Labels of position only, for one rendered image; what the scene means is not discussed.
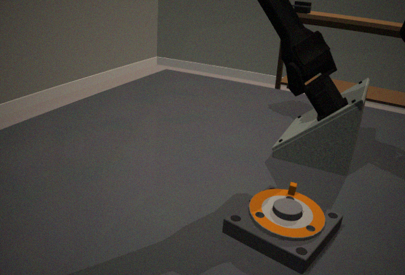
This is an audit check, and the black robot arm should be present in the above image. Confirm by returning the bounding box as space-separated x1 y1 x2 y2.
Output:
258 0 348 121

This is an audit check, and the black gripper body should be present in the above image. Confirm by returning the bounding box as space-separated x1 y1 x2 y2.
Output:
399 21 405 42

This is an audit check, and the orange round plate with tab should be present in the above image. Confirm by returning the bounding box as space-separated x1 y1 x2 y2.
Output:
249 182 326 241

